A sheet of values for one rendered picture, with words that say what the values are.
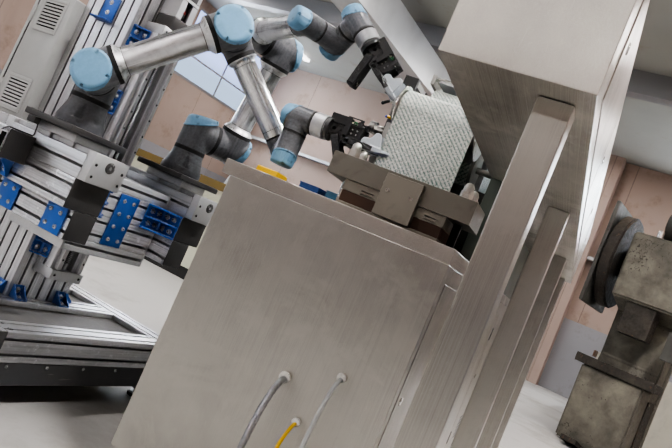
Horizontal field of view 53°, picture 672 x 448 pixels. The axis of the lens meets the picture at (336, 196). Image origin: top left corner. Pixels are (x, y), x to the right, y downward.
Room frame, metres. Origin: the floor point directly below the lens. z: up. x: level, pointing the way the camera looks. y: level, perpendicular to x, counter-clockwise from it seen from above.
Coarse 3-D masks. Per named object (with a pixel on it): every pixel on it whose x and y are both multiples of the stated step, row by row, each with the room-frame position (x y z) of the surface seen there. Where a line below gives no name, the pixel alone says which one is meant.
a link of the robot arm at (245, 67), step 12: (252, 48) 2.10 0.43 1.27; (228, 60) 2.09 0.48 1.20; (240, 60) 2.08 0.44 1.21; (252, 60) 2.10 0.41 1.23; (240, 72) 2.10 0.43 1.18; (252, 72) 2.09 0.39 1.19; (240, 84) 2.12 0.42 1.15; (252, 84) 2.09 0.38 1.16; (264, 84) 2.12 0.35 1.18; (252, 96) 2.10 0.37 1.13; (264, 96) 2.11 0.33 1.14; (252, 108) 2.12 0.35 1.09; (264, 108) 2.11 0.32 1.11; (276, 108) 2.14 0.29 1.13; (264, 120) 2.11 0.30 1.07; (276, 120) 2.12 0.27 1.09; (264, 132) 2.13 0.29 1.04; (276, 132) 2.12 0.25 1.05
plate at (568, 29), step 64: (512, 0) 1.01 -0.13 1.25; (576, 0) 0.97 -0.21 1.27; (640, 0) 1.01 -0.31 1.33; (448, 64) 1.08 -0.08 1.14; (512, 64) 0.99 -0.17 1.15; (576, 64) 0.96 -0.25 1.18; (512, 128) 1.29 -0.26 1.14; (576, 128) 1.13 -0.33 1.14; (576, 192) 1.58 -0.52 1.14; (576, 256) 2.91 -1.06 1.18
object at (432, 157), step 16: (400, 128) 1.92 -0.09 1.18; (416, 128) 1.91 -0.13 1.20; (384, 144) 1.93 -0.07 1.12; (400, 144) 1.91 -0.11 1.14; (416, 144) 1.90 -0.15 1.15; (432, 144) 1.88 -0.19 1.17; (448, 144) 1.87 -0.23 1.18; (464, 144) 1.85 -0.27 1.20; (384, 160) 1.92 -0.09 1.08; (400, 160) 1.91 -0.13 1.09; (416, 160) 1.89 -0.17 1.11; (432, 160) 1.88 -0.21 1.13; (448, 160) 1.86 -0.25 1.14; (416, 176) 1.89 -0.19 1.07; (432, 176) 1.87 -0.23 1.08; (448, 176) 1.85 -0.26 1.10
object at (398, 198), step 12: (396, 180) 1.68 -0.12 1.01; (408, 180) 1.67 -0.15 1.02; (384, 192) 1.68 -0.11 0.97; (396, 192) 1.67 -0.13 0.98; (408, 192) 1.66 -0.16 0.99; (420, 192) 1.65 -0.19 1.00; (384, 204) 1.68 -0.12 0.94; (396, 204) 1.67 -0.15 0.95; (408, 204) 1.66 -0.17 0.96; (384, 216) 1.67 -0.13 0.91; (396, 216) 1.66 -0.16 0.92; (408, 216) 1.65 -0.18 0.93
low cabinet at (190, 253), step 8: (144, 152) 6.51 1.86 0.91; (136, 160) 6.60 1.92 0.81; (152, 160) 6.45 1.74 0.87; (160, 160) 6.41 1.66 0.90; (144, 168) 6.54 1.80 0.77; (200, 176) 6.17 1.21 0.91; (208, 184) 6.11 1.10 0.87; (216, 184) 6.07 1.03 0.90; (224, 184) 6.03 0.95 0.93; (208, 192) 6.15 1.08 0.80; (216, 200) 6.10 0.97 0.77; (200, 240) 6.09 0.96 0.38; (192, 248) 6.11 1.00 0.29; (144, 256) 6.37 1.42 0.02; (184, 256) 6.13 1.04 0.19; (192, 256) 6.09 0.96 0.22; (160, 264) 6.27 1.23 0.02; (184, 264) 6.11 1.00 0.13; (176, 272) 6.17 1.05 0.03; (184, 272) 6.14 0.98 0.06
